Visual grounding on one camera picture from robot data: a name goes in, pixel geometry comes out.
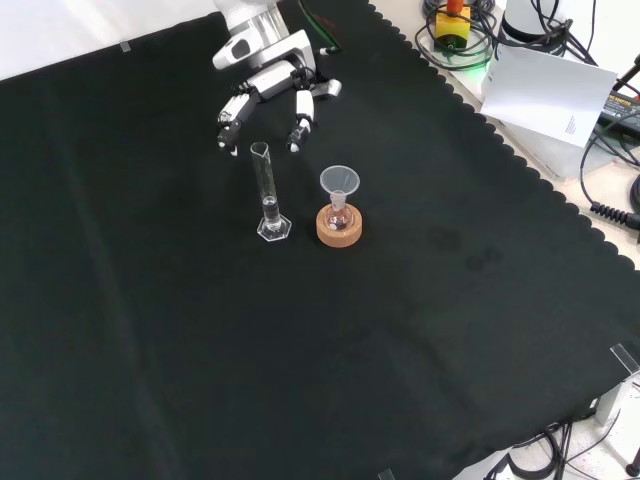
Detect coiled black cable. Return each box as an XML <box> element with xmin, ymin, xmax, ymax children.
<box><xmin>578</xmin><ymin>122</ymin><xmax>640</xmax><ymax>232</ymax></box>

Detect clear glass graduated cylinder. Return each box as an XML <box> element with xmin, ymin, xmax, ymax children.
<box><xmin>249</xmin><ymin>141</ymin><xmax>294</xmax><ymax>244</ymax></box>

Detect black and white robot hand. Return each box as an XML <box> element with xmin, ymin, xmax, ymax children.
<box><xmin>212</xmin><ymin>28</ymin><xmax>344</xmax><ymax>157</ymax></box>

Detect small round-bottom glass flask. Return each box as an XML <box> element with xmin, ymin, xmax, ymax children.
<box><xmin>324</xmin><ymin>192</ymin><xmax>355</xmax><ymax>232</ymax></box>

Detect pale board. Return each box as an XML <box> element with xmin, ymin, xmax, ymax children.
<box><xmin>478</xmin><ymin>43</ymin><xmax>620</xmax><ymax>149</ymax></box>

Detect black power adapter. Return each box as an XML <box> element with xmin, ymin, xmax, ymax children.
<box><xmin>596</xmin><ymin>91</ymin><xmax>640</xmax><ymax>134</ymax></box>

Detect black floor cables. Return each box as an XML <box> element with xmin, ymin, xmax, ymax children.
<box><xmin>482</xmin><ymin>419</ymin><xmax>640</xmax><ymax>480</ymax></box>

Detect yellow stop button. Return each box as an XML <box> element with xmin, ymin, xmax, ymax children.
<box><xmin>432</xmin><ymin>0</ymin><xmax>473</xmax><ymax>52</ymax></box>

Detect green cable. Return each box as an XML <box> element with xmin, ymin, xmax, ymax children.
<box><xmin>298</xmin><ymin>0</ymin><xmax>344</xmax><ymax>53</ymax></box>

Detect round cork ring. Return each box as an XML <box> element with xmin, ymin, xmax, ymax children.
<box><xmin>315</xmin><ymin>204</ymin><xmax>364</xmax><ymax>249</ymax></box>

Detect black bench cloth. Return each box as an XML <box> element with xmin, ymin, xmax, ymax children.
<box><xmin>0</xmin><ymin>0</ymin><xmax>640</xmax><ymax>480</ymax></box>

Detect aluminium bracket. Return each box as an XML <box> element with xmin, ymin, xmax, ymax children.
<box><xmin>593</xmin><ymin>372</ymin><xmax>640</xmax><ymax>427</ymax></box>

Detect black cables around stop button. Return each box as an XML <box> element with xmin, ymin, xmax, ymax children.
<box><xmin>413</xmin><ymin>0</ymin><xmax>504</xmax><ymax>72</ymax></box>

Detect clear plastic funnel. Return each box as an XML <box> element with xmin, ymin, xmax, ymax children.
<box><xmin>319</xmin><ymin>166</ymin><xmax>360</xmax><ymax>209</ymax></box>

